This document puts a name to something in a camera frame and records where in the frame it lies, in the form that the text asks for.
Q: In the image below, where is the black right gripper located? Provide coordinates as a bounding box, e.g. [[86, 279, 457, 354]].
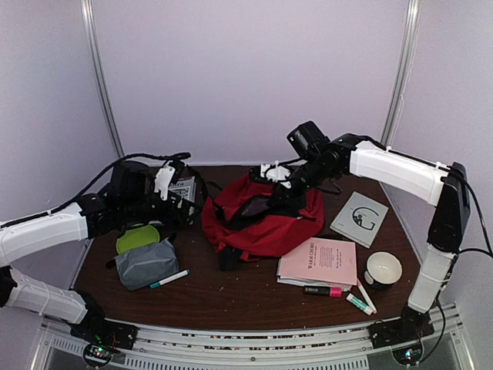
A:
[[267, 154, 336, 210]]

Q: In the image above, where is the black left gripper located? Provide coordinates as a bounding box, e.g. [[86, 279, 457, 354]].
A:
[[121, 190, 203, 230]]

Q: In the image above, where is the red student backpack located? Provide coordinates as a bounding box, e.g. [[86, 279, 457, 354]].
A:
[[201, 174, 325, 271]]

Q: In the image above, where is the pink Warm Chord book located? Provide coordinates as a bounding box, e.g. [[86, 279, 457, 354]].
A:
[[277, 237, 357, 291]]

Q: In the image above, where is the grey Great Gatsby book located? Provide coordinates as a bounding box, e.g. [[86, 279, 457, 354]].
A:
[[330, 192, 388, 248]]

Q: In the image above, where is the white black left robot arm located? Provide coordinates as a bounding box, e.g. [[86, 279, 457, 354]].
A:
[[1, 152, 200, 342]]

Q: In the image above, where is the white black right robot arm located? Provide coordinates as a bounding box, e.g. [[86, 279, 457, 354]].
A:
[[260, 121, 471, 341]]

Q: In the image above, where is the black white magazine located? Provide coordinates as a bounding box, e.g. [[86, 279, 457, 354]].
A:
[[169, 177, 196, 202]]

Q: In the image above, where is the green plate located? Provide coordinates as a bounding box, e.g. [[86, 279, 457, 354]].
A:
[[116, 225, 160, 254]]

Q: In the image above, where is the teal white marker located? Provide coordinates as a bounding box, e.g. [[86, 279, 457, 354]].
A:
[[149, 270, 190, 289]]

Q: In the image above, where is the grey pencil pouch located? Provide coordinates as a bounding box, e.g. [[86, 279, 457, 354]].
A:
[[105, 237, 180, 291]]

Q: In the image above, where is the pink black highlighter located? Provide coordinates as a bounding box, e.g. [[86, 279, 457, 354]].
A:
[[303, 285, 342, 298]]

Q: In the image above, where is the white dark bowl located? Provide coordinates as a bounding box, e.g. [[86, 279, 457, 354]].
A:
[[364, 251, 403, 291]]

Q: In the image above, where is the pink white pen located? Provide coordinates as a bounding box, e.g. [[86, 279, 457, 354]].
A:
[[357, 280, 377, 314]]

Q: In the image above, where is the green white glue stick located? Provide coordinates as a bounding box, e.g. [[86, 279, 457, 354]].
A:
[[346, 294, 374, 315]]

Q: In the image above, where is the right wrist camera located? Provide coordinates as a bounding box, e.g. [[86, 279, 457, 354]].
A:
[[249, 160, 293, 189]]

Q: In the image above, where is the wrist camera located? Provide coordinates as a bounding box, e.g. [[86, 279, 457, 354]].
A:
[[154, 160, 186, 201], [249, 160, 293, 189]]

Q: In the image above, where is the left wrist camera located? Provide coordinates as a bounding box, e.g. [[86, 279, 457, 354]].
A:
[[154, 160, 186, 201]]

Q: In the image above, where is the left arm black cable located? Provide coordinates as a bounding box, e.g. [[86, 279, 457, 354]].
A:
[[76, 152, 192, 205]]

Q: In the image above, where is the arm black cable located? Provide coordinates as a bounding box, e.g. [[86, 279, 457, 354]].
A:
[[76, 152, 192, 205], [456, 177, 493, 257]]

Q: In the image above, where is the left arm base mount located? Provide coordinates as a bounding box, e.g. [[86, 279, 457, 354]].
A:
[[69, 320, 138, 351]]

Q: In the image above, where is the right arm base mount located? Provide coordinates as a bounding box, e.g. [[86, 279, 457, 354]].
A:
[[367, 318, 435, 349]]

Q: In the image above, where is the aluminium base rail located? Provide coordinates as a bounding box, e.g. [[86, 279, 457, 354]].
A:
[[30, 302, 473, 370]]

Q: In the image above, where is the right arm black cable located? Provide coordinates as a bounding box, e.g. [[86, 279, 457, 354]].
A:
[[456, 177, 493, 257]]

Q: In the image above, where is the right aluminium corner post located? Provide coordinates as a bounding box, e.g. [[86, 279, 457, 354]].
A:
[[381, 0, 422, 146]]

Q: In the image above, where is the aluminium corner post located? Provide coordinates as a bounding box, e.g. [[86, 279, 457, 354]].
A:
[[80, 0, 125, 158], [381, 0, 422, 146]]

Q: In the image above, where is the left aluminium corner post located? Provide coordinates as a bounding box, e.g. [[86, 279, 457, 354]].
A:
[[80, 0, 125, 158]]

